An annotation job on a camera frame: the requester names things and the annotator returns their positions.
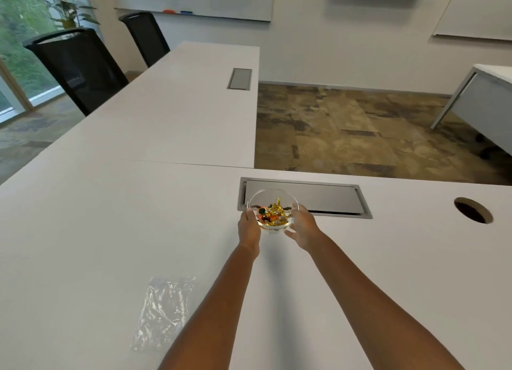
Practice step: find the person's right hand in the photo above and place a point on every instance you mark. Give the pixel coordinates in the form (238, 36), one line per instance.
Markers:
(304, 229)

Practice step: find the person's left hand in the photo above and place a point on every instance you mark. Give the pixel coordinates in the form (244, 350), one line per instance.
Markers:
(248, 229)

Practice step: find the person's right thumb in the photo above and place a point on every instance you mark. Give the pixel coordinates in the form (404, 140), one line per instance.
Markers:
(299, 210)

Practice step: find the person's left thumb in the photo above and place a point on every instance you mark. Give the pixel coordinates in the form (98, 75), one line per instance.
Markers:
(250, 213)

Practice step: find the clear glass bowl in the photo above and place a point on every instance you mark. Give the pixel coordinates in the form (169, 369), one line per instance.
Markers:
(273, 210)

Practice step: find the person's left forearm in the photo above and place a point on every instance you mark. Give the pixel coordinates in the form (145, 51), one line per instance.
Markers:
(208, 317)

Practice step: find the person's right forearm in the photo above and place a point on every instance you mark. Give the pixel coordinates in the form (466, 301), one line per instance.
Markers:
(380, 301)

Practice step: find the pile of wrapped candies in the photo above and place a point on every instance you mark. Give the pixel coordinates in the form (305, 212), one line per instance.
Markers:
(273, 216)

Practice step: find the clear plastic bag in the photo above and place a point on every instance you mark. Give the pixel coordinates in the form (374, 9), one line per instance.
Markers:
(163, 314)

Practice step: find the black chair base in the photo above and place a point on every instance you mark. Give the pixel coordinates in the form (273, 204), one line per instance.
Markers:
(486, 147)

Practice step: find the small black mesh chair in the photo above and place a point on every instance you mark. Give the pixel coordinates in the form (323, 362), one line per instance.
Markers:
(144, 35)

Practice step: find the white side desk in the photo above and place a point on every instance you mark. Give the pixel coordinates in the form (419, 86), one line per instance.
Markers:
(480, 97)

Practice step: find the large black mesh chair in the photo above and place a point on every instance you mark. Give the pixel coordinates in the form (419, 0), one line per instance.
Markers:
(78, 67)

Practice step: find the tilted white whiteboard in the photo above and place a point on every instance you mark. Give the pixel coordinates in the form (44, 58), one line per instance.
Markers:
(476, 9)

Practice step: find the green potted plant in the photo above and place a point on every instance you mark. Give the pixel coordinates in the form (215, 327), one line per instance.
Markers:
(68, 3)

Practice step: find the window with green view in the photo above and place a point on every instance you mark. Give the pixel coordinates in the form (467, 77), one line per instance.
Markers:
(22, 49)

